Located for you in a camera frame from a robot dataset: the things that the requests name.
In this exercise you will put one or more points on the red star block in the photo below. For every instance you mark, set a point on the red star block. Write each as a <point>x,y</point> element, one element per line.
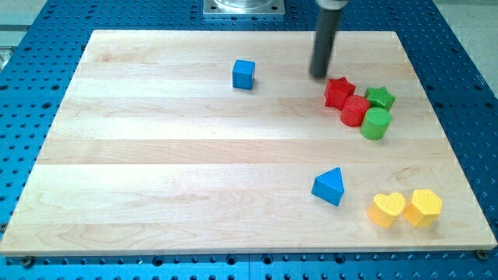
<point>337,91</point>

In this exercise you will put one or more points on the green star block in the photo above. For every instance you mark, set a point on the green star block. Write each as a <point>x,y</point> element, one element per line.
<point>380,97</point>

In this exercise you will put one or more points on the green cylinder block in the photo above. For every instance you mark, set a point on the green cylinder block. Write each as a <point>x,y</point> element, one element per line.
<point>375,123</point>

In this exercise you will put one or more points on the blue perforated metal plate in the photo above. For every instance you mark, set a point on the blue perforated metal plate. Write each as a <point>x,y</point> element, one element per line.
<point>34,81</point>

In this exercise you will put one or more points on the blue cube block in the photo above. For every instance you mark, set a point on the blue cube block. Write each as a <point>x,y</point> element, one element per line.
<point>243,74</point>

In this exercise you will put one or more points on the yellow hexagon block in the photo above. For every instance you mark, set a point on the yellow hexagon block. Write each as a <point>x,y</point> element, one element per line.
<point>424,208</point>

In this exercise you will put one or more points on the red cylinder block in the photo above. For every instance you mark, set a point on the red cylinder block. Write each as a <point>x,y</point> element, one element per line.
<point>354,110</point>

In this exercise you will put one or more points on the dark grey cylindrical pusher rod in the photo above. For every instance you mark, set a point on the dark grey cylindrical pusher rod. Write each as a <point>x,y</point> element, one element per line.
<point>328,21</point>

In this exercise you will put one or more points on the blue triangle block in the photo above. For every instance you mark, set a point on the blue triangle block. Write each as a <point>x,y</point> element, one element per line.
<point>329,186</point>

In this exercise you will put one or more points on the light wooden board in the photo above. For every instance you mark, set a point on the light wooden board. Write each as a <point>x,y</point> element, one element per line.
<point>153,151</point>

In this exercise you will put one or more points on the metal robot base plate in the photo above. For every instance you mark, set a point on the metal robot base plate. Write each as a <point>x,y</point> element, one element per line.
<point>243,7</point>

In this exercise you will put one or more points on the yellow heart block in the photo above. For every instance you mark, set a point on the yellow heart block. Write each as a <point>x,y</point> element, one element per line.
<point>386,208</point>

